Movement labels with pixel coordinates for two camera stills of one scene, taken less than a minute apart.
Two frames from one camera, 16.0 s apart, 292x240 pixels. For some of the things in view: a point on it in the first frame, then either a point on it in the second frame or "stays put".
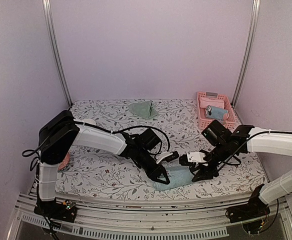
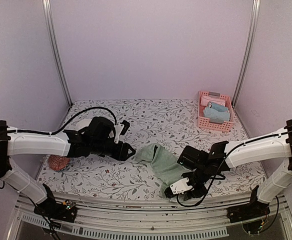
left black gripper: (159, 170) to (121, 154)
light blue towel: (178, 176) to (215, 116)
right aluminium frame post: (256, 7) stays put
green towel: (145, 109) to (165, 167)
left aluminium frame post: (49, 20) stays put
